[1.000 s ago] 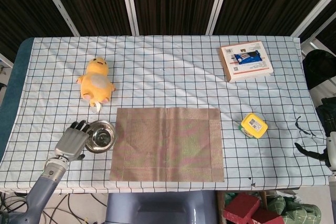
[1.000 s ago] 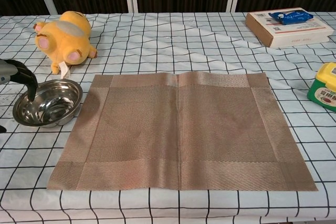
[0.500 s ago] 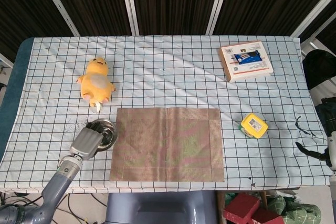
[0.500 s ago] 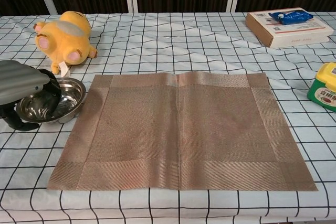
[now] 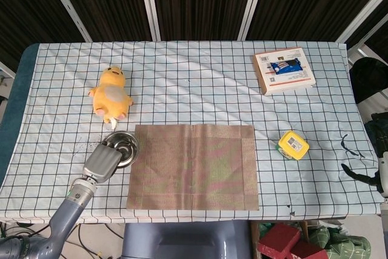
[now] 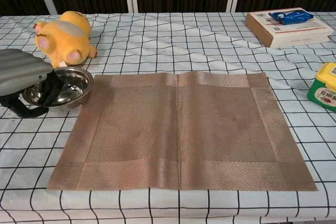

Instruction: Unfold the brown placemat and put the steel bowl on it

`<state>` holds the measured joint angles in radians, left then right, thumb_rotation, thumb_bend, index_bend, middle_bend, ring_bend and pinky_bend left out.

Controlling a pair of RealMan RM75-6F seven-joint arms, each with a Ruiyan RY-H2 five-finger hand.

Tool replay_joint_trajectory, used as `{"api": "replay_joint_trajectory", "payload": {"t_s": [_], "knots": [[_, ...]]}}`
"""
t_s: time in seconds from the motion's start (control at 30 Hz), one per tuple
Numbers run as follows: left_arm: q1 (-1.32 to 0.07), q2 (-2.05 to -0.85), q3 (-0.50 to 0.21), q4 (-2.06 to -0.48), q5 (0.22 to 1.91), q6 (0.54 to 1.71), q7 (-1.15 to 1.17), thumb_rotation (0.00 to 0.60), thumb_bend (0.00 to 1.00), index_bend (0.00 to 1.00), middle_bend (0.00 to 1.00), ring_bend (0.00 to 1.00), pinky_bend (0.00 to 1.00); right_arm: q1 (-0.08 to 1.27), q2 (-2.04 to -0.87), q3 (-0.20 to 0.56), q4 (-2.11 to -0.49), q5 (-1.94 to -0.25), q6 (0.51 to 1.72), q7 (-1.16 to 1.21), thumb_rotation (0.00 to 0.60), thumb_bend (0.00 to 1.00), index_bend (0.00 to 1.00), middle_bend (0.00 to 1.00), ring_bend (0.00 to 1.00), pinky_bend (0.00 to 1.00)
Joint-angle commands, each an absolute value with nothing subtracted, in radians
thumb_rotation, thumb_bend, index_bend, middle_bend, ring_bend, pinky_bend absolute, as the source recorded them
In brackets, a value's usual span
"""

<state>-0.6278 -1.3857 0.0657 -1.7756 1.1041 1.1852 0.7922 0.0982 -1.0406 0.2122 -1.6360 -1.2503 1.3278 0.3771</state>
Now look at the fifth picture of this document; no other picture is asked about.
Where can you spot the green container with yellow lid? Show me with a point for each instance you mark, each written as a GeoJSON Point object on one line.
{"type": "Point", "coordinates": [294, 145]}

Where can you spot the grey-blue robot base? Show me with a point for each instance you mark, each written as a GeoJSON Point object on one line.
{"type": "Point", "coordinates": [182, 240]}

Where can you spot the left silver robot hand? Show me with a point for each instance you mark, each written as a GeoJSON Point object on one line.
{"type": "Point", "coordinates": [101, 163]}

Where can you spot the white partition frame post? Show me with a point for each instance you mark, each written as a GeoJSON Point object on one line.
{"type": "Point", "coordinates": [66, 4]}
{"type": "Point", "coordinates": [360, 16]}
{"type": "Point", "coordinates": [253, 1]}
{"type": "Point", "coordinates": [148, 1]}

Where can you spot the black bag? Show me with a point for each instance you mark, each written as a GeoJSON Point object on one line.
{"type": "Point", "coordinates": [368, 80]}

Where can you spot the white cardboard box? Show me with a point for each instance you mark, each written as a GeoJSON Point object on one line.
{"type": "Point", "coordinates": [285, 84]}

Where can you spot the yellow plush duck toy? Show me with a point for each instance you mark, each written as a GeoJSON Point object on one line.
{"type": "Point", "coordinates": [110, 98]}

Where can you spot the dark green bag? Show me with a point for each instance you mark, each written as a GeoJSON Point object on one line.
{"type": "Point", "coordinates": [377, 134]}

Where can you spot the white black-checked tablecloth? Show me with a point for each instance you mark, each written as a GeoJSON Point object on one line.
{"type": "Point", "coordinates": [197, 101]}

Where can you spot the green leaf-pattern bag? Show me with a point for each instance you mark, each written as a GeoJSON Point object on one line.
{"type": "Point", "coordinates": [342, 244]}

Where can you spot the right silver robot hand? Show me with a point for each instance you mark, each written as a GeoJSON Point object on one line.
{"type": "Point", "coordinates": [383, 174]}

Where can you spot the blue snack packet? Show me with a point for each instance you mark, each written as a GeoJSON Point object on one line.
{"type": "Point", "coordinates": [285, 66]}

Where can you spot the red box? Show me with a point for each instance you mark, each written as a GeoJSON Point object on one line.
{"type": "Point", "coordinates": [279, 239]}
{"type": "Point", "coordinates": [309, 251]}

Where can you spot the stainless steel bowl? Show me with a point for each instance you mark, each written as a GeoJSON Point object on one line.
{"type": "Point", "coordinates": [122, 137]}

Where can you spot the brown woven placemat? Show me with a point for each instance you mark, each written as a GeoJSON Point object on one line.
{"type": "Point", "coordinates": [194, 168]}

